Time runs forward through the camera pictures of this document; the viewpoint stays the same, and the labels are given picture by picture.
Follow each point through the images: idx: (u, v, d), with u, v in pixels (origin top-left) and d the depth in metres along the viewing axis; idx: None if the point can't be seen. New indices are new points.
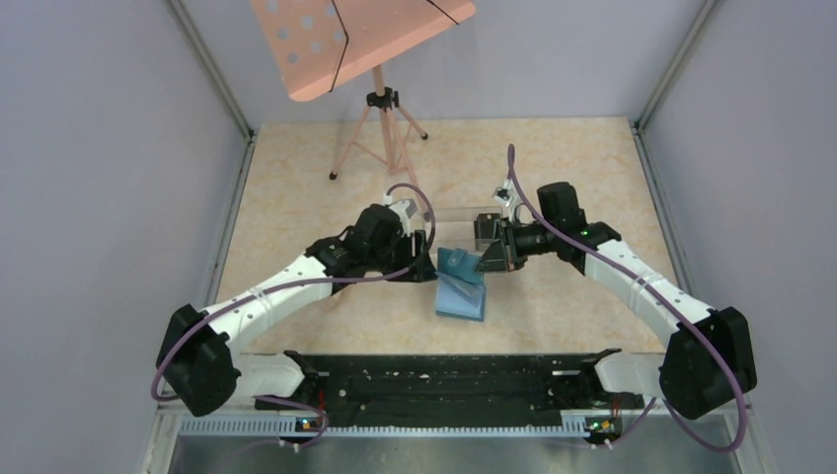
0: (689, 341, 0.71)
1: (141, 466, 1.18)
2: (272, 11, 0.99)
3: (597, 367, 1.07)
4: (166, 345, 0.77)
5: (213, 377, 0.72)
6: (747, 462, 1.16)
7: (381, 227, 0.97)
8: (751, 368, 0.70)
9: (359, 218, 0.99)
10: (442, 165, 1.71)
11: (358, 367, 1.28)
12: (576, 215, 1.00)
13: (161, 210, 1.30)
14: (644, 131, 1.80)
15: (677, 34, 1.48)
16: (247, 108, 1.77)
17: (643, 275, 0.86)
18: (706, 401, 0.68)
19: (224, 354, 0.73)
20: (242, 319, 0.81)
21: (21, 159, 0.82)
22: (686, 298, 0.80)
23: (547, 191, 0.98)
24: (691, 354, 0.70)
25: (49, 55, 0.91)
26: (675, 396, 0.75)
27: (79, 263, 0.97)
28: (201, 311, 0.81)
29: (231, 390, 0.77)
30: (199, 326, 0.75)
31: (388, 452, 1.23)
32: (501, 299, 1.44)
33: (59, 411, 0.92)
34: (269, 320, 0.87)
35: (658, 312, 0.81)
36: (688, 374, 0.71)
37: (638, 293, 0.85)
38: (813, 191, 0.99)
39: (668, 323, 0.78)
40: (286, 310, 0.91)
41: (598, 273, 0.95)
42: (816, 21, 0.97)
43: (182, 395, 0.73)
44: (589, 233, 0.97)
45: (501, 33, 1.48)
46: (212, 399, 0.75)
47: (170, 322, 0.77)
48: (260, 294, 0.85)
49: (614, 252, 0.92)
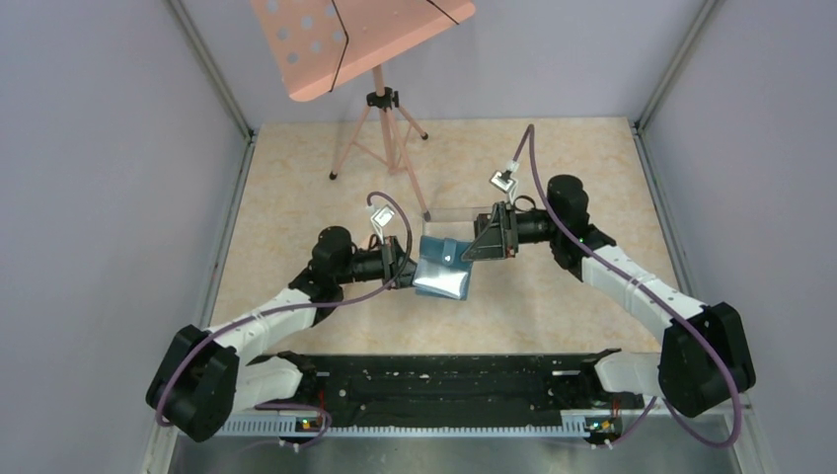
0: (683, 335, 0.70)
1: (141, 466, 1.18)
2: (271, 11, 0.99)
3: (597, 367, 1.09)
4: (163, 367, 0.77)
5: (218, 393, 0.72)
6: (747, 462, 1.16)
7: (344, 251, 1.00)
8: (747, 362, 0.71)
9: (312, 257, 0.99)
10: (442, 165, 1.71)
11: (358, 367, 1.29)
12: (581, 221, 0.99)
13: (161, 210, 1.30)
14: (644, 131, 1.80)
15: (677, 35, 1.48)
16: (247, 107, 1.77)
17: (637, 276, 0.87)
18: (702, 399, 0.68)
19: (234, 364, 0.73)
20: (245, 337, 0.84)
21: (21, 159, 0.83)
22: (680, 296, 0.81)
23: (561, 193, 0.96)
24: (682, 349, 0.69)
25: (49, 54, 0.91)
26: (674, 394, 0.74)
27: (79, 263, 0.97)
28: (203, 331, 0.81)
29: (227, 413, 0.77)
30: (204, 344, 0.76)
31: (388, 452, 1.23)
32: (501, 299, 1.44)
33: (61, 411, 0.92)
34: (266, 340, 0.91)
35: (652, 310, 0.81)
36: (683, 371, 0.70)
37: (633, 294, 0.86)
38: (813, 191, 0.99)
39: (661, 319, 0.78)
40: (277, 334, 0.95)
41: (594, 276, 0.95)
42: (817, 20, 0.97)
43: (179, 422, 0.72)
44: (587, 241, 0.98)
45: (501, 33, 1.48)
46: (209, 423, 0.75)
47: (173, 343, 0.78)
48: (258, 315, 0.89)
49: (610, 255, 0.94)
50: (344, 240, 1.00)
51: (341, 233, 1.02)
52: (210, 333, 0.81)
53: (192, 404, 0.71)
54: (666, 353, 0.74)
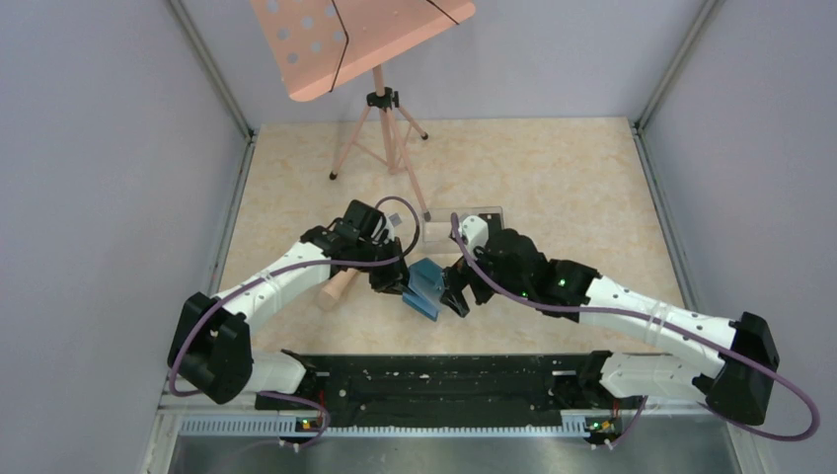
0: (741, 369, 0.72)
1: (141, 466, 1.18)
2: (271, 11, 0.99)
3: (602, 380, 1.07)
4: (177, 335, 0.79)
5: (234, 357, 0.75)
6: (747, 462, 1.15)
7: (369, 216, 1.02)
8: (777, 356, 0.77)
9: (347, 210, 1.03)
10: (442, 165, 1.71)
11: (358, 367, 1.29)
12: (542, 263, 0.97)
13: (161, 209, 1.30)
14: (644, 131, 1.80)
15: (677, 35, 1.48)
16: (247, 107, 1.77)
17: (654, 312, 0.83)
18: (762, 413, 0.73)
19: (244, 332, 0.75)
20: (255, 300, 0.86)
21: (20, 158, 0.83)
22: (707, 323, 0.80)
23: (504, 251, 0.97)
24: (752, 383, 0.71)
25: (48, 52, 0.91)
26: (726, 409, 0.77)
27: (79, 263, 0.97)
28: (213, 296, 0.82)
29: (248, 375, 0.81)
30: (214, 309, 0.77)
31: (388, 452, 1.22)
32: (501, 299, 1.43)
33: (60, 411, 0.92)
34: (279, 300, 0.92)
35: (692, 347, 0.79)
36: (745, 399, 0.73)
37: (659, 334, 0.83)
38: (814, 191, 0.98)
39: (707, 355, 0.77)
40: (292, 292, 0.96)
41: (597, 319, 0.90)
42: (817, 19, 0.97)
43: (200, 384, 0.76)
44: (567, 280, 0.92)
45: (502, 32, 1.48)
46: (230, 385, 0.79)
47: (182, 310, 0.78)
48: (268, 276, 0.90)
49: (606, 294, 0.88)
50: (381, 214, 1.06)
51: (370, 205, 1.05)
52: (219, 298, 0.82)
53: (211, 369, 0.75)
54: (722, 386, 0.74)
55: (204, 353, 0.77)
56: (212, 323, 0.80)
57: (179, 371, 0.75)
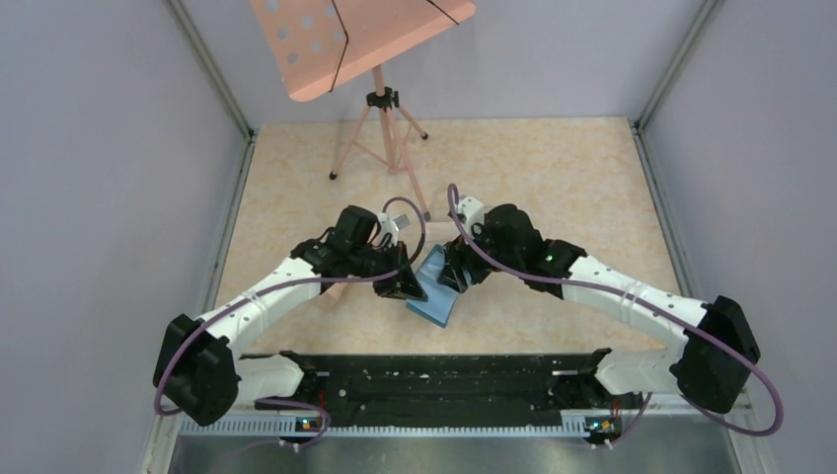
0: (704, 347, 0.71)
1: (142, 466, 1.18)
2: (271, 11, 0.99)
3: (598, 375, 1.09)
4: (162, 357, 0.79)
5: (217, 381, 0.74)
6: (747, 462, 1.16)
7: (361, 225, 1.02)
8: (756, 346, 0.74)
9: (340, 219, 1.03)
10: (442, 165, 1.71)
11: (358, 367, 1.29)
12: (534, 240, 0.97)
13: (161, 210, 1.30)
14: (644, 132, 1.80)
15: (677, 35, 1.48)
16: (247, 107, 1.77)
17: (629, 288, 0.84)
18: (729, 401, 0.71)
19: (227, 356, 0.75)
20: (239, 323, 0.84)
21: (21, 157, 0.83)
22: (678, 302, 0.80)
23: (501, 223, 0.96)
24: (711, 360, 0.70)
25: (49, 53, 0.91)
26: (698, 396, 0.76)
27: (80, 264, 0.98)
28: (196, 319, 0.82)
29: (234, 396, 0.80)
30: (198, 332, 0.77)
31: (388, 452, 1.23)
32: (501, 299, 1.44)
33: (59, 411, 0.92)
34: (266, 320, 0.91)
35: (660, 324, 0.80)
36: (709, 379, 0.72)
37: (631, 310, 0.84)
38: (812, 191, 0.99)
39: (675, 333, 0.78)
40: (280, 310, 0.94)
41: (578, 295, 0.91)
42: (817, 20, 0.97)
43: (185, 406, 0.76)
44: (555, 257, 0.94)
45: (502, 32, 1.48)
46: (215, 408, 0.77)
47: (166, 333, 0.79)
48: (255, 296, 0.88)
49: (587, 271, 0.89)
50: (373, 222, 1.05)
51: (366, 211, 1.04)
52: (203, 321, 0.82)
53: (193, 392, 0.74)
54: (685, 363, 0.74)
55: (189, 373, 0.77)
56: (195, 345, 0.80)
57: (162, 393, 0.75)
